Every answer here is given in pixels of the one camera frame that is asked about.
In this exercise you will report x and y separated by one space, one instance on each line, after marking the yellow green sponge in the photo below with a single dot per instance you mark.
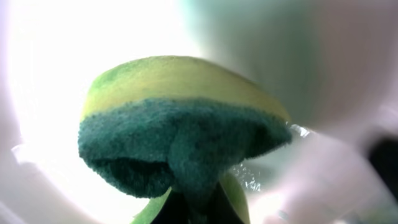
169 128

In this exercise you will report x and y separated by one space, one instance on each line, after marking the white plate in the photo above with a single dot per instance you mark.
332 64

